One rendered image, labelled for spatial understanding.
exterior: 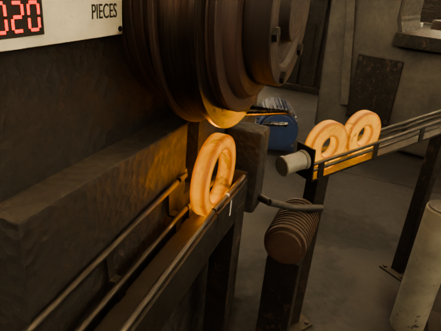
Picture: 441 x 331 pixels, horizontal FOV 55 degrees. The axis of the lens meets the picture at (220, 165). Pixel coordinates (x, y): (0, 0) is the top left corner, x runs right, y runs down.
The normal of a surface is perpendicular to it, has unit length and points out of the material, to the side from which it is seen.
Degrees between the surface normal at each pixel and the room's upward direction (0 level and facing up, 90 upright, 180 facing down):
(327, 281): 0
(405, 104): 90
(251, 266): 0
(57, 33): 90
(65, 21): 90
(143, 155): 90
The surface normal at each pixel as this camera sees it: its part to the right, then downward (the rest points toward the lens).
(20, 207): 0.08, -0.91
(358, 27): -0.59, 0.29
